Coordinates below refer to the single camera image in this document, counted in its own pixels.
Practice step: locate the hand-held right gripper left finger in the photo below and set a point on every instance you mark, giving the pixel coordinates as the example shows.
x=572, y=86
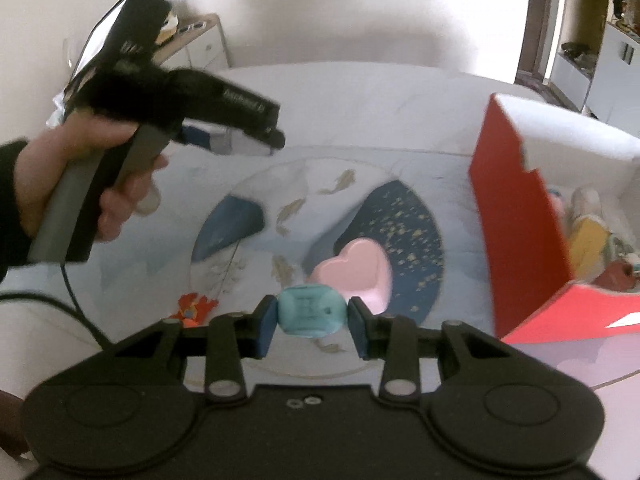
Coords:
x=266, y=327

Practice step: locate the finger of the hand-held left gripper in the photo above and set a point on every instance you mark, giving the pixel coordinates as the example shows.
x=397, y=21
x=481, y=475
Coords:
x=272, y=139

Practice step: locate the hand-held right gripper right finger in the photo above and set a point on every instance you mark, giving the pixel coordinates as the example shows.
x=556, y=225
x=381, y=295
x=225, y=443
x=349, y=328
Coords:
x=359, y=330

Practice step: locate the teal rounded cube toy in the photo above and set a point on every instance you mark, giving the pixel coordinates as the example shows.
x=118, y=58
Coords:
x=312, y=310

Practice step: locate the red storage box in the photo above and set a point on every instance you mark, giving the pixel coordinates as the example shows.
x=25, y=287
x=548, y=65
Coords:
x=515, y=210

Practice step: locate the pink figurine with blue whale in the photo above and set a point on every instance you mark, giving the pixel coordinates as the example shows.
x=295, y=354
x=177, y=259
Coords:
x=556, y=205

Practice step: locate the person's left hand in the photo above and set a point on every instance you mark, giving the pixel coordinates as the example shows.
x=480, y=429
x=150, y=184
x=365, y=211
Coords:
x=45, y=170

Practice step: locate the pink heart-shaped box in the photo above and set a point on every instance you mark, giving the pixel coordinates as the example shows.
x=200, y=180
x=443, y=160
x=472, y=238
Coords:
x=357, y=272

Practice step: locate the yellow green tissue box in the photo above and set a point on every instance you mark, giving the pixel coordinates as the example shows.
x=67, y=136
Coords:
x=169, y=25

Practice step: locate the wooden dresser with white drawers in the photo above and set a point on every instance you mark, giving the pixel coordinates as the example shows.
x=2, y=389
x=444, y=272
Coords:
x=205, y=47

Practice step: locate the sunglasses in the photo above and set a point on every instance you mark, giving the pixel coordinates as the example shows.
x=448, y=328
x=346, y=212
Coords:
x=192, y=26

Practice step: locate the white bed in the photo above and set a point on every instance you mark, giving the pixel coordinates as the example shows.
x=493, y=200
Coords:
x=350, y=105

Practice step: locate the dark red toy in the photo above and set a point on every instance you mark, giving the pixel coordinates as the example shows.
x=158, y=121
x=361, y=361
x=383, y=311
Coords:
x=615, y=275

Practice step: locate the dark door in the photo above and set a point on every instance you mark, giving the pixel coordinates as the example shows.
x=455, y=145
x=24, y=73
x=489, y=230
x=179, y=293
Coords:
x=532, y=20

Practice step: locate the white wall cabinet unit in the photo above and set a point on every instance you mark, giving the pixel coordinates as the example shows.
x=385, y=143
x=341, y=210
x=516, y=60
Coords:
x=610, y=75

